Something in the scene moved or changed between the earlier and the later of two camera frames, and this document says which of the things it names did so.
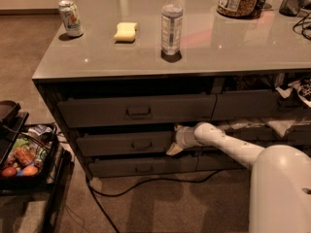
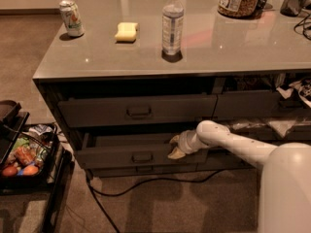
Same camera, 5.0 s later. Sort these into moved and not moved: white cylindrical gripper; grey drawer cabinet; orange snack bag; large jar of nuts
Moved: white cylindrical gripper
Not moved: grey drawer cabinet; orange snack bag; large jar of nuts
